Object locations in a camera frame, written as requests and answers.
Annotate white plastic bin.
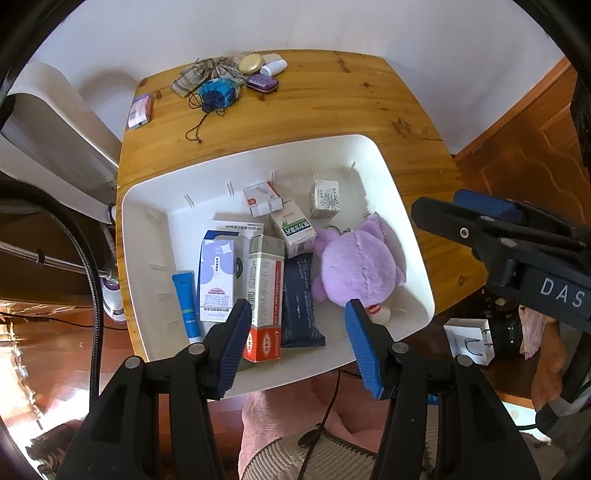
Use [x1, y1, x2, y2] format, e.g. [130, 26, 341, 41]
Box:
[115, 134, 437, 400]

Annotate person's right hand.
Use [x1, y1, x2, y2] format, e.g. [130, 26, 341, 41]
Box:
[530, 318, 571, 411]

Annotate small pink packet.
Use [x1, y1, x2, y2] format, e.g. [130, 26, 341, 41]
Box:
[128, 93, 153, 129]

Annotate wooden door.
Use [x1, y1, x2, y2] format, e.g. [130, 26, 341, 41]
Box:
[452, 55, 591, 217]

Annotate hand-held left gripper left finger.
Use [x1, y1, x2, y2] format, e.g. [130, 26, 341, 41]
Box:
[62, 298, 253, 480]

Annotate purple and white appliance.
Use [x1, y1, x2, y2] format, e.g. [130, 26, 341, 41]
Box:
[99, 270, 126, 324]

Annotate metal rod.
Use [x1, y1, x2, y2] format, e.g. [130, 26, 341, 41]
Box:
[0, 240, 116, 282]

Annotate white paper bag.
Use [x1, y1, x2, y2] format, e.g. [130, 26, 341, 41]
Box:
[443, 318, 497, 366]

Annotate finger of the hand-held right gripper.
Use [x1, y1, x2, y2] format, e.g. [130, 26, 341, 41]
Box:
[452, 189, 591, 250]
[410, 196, 585, 265]

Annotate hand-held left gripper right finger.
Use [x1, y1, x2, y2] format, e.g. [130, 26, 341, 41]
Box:
[344, 298, 541, 480]

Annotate plaid cloth bow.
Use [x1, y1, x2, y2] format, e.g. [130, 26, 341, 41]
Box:
[171, 50, 247, 97]

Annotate small white box red logo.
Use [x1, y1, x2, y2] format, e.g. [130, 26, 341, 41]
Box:
[242, 181, 283, 217]

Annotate small white box snowflake print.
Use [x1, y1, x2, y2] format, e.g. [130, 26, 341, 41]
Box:
[308, 179, 343, 219]

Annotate thin black cable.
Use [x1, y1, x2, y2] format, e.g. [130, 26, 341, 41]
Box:
[295, 367, 365, 480]

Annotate white box with green label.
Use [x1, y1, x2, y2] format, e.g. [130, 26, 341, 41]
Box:
[269, 198, 318, 259]

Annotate blue floral drawstring pouch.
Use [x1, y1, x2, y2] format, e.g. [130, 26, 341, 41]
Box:
[185, 78, 242, 145]

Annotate beige knit sweater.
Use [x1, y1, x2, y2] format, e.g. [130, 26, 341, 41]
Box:
[238, 429, 444, 480]

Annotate blue tube with white cap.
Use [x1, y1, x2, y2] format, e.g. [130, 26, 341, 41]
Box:
[172, 271, 205, 344]

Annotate purple tin case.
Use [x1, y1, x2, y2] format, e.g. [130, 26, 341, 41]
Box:
[246, 74, 280, 94]

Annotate round plush toy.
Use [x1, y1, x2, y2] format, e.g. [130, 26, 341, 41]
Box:
[310, 213, 409, 324]

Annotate dark blue snack packet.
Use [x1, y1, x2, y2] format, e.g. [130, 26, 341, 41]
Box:
[279, 253, 327, 349]

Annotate pale purple box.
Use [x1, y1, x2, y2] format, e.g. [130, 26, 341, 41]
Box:
[196, 233, 247, 324]

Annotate pink trousers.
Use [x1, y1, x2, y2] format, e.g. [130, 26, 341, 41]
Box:
[238, 369, 398, 480]

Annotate thick black cable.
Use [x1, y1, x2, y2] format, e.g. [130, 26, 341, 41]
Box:
[0, 180, 105, 416]

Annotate red and white long box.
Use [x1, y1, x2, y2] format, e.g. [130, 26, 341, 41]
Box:
[242, 234, 287, 364]

